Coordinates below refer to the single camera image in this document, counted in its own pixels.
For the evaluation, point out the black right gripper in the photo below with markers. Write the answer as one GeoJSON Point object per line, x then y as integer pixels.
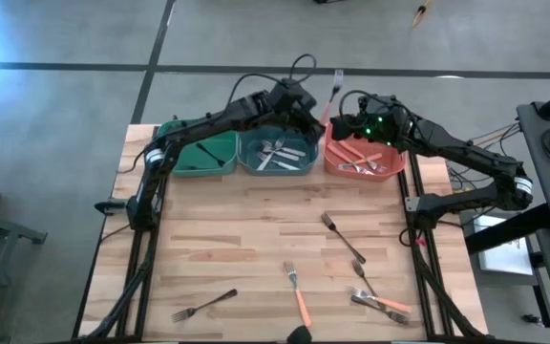
{"type": "Point", "coordinates": [349, 129]}

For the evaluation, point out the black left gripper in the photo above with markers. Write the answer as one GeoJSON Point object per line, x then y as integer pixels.
{"type": "Point", "coordinates": [294, 119]}

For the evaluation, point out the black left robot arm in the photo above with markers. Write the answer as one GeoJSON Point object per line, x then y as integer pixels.
{"type": "Point", "coordinates": [208, 122]}

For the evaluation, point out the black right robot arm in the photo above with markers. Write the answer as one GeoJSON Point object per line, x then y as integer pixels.
{"type": "Point", "coordinates": [466, 153]}

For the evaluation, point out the teal plastic bin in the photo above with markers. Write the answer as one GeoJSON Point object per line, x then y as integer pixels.
{"type": "Point", "coordinates": [303, 143]}

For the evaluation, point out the orange plastic bin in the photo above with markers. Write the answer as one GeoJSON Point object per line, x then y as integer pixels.
{"type": "Point", "coordinates": [394, 160]}

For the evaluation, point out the green plastic bin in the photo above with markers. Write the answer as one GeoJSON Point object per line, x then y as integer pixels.
{"type": "Point", "coordinates": [215, 143]}

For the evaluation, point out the yellow tool on floor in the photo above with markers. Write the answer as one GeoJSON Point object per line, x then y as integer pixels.
{"type": "Point", "coordinates": [420, 16]}

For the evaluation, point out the red tag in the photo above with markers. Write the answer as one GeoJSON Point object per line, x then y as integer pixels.
{"type": "Point", "coordinates": [421, 242]}

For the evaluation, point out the black diagonal beam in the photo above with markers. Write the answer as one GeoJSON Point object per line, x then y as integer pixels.
{"type": "Point", "coordinates": [509, 229]}

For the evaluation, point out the white box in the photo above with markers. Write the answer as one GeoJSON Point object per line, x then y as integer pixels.
{"type": "Point", "coordinates": [504, 258]}

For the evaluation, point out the black clamp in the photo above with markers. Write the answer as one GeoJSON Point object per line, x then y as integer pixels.
{"type": "Point", "coordinates": [108, 207]}

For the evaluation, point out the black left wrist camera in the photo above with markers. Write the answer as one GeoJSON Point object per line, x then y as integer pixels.
{"type": "Point", "coordinates": [296, 95]}

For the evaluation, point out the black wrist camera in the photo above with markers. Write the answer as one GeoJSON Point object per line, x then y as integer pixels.
{"type": "Point", "coordinates": [296, 95]}
{"type": "Point", "coordinates": [380, 102]}

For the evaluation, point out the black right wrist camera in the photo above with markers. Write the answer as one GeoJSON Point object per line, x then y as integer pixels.
{"type": "Point", "coordinates": [380, 102]}

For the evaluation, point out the silver metal bracket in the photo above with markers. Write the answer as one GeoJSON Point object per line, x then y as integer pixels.
{"type": "Point", "coordinates": [412, 204]}

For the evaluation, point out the black right mounting frame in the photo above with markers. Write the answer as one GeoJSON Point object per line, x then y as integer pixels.
{"type": "Point", "coordinates": [428, 306]}

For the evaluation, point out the black mounting frame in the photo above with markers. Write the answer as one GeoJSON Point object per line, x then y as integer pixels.
{"type": "Point", "coordinates": [428, 306]}
{"type": "Point", "coordinates": [153, 248]}

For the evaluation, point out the black left mounting frame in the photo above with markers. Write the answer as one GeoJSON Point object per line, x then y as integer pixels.
{"type": "Point", "coordinates": [153, 248]}

